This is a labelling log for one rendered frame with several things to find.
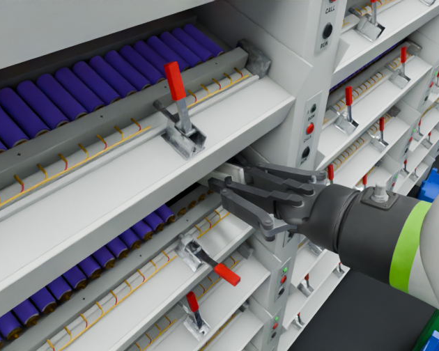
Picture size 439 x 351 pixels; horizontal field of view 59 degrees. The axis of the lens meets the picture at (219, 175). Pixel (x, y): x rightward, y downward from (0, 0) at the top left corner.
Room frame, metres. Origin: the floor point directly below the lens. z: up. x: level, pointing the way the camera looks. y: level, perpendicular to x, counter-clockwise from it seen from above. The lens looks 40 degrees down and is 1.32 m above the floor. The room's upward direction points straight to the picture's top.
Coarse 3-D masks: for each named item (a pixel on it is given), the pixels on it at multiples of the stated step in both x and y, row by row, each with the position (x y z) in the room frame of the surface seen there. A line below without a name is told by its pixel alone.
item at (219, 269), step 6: (198, 252) 0.33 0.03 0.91; (204, 258) 0.32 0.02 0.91; (210, 258) 0.32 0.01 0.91; (210, 264) 0.31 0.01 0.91; (216, 264) 0.31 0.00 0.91; (216, 270) 0.30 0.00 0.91; (222, 270) 0.30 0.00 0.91; (228, 270) 0.30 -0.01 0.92; (222, 276) 0.29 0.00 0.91; (228, 276) 0.29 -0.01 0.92; (234, 276) 0.29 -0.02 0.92; (234, 282) 0.28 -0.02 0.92
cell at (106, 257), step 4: (100, 248) 0.31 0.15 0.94; (104, 248) 0.31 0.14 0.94; (96, 252) 0.31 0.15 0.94; (100, 252) 0.31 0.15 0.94; (104, 252) 0.31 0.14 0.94; (108, 252) 0.31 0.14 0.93; (96, 256) 0.30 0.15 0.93; (100, 256) 0.30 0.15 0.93; (104, 256) 0.30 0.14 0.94; (108, 256) 0.30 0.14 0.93; (112, 256) 0.31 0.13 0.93; (100, 260) 0.30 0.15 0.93; (104, 260) 0.30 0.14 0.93; (108, 260) 0.30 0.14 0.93; (100, 264) 0.30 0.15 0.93; (104, 264) 0.30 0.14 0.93
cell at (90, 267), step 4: (88, 256) 0.30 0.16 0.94; (84, 260) 0.29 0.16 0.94; (88, 260) 0.29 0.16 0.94; (92, 260) 0.30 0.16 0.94; (80, 264) 0.29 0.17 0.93; (84, 264) 0.29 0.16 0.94; (88, 264) 0.29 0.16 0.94; (92, 264) 0.29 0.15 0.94; (96, 264) 0.29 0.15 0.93; (84, 268) 0.29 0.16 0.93; (88, 268) 0.29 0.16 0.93; (92, 268) 0.29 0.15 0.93; (96, 268) 0.29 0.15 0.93; (100, 268) 0.29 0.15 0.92; (84, 272) 0.29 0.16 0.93; (88, 272) 0.28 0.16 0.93; (92, 272) 0.28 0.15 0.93; (88, 276) 0.28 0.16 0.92
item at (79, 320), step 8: (208, 216) 0.40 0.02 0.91; (200, 224) 0.38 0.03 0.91; (192, 232) 0.37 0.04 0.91; (176, 240) 0.35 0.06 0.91; (168, 248) 0.34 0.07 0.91; (160, 256) 0.32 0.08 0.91; (152, 264) 0.31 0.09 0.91; (136, 272) 0.30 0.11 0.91; (128, 280) 0.29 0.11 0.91; (120, 288) 0.27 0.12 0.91; (112, 296) 0.26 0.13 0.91; (96, 304) 0.25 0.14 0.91; (104, 304) 0.26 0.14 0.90; (88, 312) 0.24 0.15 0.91; (80, 320) 0.23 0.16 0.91; (72, 328) 0.22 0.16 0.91; (56, 336) 0.21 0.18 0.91; (48, 344) 0.20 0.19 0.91
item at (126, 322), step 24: (192, 192) 0.44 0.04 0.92; (216, 216) 0.40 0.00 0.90; (216, 240) 0.37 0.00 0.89; (240, 240) 0.38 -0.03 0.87; (168, 264) 0.32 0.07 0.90; (72, 288) 0.27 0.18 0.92; (144, 288) 0.28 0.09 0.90; (168, 288) 0.29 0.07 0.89; (96, 312) 0.25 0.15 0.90; (120, 312) 0.25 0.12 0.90; (144, 312) 0.25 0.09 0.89; (72, 336) 0.22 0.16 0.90; (96, 336) 0.22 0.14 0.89; (120, 336) 0.22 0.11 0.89
